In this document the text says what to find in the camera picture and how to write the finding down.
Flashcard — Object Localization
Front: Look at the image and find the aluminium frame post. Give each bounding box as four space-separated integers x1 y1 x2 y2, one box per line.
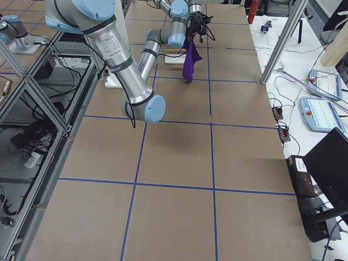
260 0 309 85

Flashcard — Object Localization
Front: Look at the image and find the teach pendant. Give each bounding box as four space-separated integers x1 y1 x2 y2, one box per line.
300 97 345 133
308 69 342 101

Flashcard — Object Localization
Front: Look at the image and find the brown paper table cover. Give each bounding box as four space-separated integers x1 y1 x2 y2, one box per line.
26 4 311 260

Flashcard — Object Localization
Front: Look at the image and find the white rack base tray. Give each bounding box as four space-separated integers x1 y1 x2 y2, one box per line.
165 54 186 64

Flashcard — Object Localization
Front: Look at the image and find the near teach pendant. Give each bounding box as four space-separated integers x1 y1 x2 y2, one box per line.
300 97 345 133

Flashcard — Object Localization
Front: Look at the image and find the far teach pendant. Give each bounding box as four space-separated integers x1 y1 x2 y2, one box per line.
308 69 342 101

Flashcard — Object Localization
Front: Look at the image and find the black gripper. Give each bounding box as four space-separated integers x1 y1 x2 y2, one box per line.
186 11 213 42

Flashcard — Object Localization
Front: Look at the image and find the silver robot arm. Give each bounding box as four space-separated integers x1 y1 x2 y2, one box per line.
45 1 214 123
1 15 46 54

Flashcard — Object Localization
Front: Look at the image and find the red bottle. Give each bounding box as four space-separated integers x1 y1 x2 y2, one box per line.
247 0 259 24

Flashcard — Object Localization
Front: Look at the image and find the black monitor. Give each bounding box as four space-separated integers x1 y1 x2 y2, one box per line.
303 127 347 207

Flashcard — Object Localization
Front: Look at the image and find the black computer box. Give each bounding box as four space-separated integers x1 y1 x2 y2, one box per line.
286 155 319 199

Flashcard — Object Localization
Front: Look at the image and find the purple towel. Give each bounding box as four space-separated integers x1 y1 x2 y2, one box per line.
182 38 202 83

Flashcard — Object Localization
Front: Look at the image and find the front wooden rack rod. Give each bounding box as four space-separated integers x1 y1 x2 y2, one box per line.
164 48 187 55

